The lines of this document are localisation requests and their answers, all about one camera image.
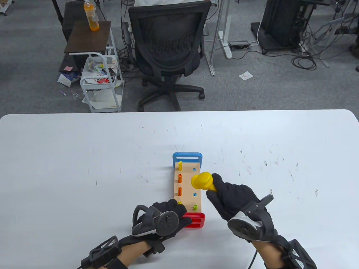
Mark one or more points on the person's right hand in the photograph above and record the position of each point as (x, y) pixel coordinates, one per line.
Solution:
(232, 196)

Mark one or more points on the person's left hand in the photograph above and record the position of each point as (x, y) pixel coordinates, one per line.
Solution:
(179, 210)

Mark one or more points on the rainbow wooden hammer bench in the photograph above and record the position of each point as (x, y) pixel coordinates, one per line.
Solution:
(187, 196)

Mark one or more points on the yellow plastic toy hammer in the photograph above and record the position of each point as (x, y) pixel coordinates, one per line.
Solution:
(202, 180)

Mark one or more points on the person's right forearm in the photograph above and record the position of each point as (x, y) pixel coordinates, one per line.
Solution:
(267, 255)

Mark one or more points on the white paper sheet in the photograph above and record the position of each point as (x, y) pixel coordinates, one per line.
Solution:
(246, 75)

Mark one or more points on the white metal utility cart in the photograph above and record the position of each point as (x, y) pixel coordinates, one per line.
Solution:
(101, 84)

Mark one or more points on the black power strip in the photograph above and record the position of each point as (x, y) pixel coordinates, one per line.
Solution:
(239, 44)

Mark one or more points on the black mesh office chair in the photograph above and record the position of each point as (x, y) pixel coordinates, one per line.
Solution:
(168, 36)

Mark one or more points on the white and blue box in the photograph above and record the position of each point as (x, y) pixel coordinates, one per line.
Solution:
(66, 79)

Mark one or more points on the black equipment cart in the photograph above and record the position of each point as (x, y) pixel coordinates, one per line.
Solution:
(280, 25)

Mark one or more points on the pink sticky note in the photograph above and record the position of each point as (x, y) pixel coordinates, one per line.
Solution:
(68, 68)

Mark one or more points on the brown wooden side table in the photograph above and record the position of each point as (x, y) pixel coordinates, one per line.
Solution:
(88, 37)

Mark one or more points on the orange juice bottle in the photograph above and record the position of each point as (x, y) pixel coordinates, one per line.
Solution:
(92, 16)

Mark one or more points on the black cabinet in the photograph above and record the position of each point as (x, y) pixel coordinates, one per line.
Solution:
(70, 16)

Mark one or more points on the white desk leg frame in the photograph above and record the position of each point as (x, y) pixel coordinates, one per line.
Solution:
(223, 36)

